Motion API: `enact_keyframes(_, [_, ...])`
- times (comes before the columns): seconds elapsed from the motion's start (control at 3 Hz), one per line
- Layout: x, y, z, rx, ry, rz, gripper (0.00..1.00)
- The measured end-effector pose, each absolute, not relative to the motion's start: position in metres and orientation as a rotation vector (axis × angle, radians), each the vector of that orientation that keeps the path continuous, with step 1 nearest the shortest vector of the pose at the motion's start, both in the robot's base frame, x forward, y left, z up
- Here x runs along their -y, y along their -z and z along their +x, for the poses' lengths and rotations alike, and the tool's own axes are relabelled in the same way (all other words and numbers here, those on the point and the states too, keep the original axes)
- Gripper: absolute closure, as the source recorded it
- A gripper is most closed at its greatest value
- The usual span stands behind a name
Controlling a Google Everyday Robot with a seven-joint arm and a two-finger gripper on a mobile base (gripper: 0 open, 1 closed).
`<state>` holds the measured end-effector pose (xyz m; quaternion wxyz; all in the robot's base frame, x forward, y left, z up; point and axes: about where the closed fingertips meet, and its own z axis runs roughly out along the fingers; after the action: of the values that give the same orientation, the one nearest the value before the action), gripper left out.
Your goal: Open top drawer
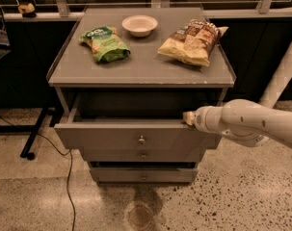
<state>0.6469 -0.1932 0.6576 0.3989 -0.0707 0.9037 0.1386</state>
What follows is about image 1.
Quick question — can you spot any grey top drawer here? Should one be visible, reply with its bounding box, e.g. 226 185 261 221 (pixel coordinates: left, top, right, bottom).
54 93 223 151

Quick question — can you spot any grey drawer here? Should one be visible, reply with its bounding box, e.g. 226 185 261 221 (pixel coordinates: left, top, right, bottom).
90 167 197 183
54 93 223 151
82 149 199 162

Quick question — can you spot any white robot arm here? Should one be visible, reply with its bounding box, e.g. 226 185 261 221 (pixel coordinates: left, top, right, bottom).
183 99 292 148

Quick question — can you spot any grey drawer cabinet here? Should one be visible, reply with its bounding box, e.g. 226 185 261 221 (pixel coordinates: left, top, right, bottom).
48 8 235 170

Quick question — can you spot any grey middle drawer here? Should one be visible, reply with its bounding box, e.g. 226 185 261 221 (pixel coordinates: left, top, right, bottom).
82 149 199 162

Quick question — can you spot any grey bottom drawer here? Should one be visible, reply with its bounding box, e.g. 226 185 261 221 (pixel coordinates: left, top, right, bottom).
90 167 197 183

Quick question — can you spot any yellow brown chip bag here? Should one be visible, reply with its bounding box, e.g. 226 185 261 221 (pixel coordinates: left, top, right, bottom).
157 19 228 66

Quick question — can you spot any white paper bowl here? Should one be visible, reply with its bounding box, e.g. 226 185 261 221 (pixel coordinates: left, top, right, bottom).
121 15 158 38

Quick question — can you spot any round floor drain cover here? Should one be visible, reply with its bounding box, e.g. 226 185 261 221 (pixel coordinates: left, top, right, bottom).
127 204 152 231

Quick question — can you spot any green chip bag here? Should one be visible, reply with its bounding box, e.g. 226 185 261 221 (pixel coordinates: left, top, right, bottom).
78 26 130 63

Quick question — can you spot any white diagonal pole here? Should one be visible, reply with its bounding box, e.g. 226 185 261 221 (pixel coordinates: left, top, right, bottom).
259 41 292 108

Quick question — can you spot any metal window railing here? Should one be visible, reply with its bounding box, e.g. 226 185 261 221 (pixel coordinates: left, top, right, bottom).
0 0 292 21

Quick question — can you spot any small yellow object on ledge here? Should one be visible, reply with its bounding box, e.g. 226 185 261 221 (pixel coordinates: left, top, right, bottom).
18 2 36 17

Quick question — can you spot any black floor cable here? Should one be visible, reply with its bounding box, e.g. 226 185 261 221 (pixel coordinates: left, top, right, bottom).
0 109 78 231

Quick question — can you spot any black table leg frame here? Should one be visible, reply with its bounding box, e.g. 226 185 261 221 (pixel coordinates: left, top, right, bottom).
0 107 63 161

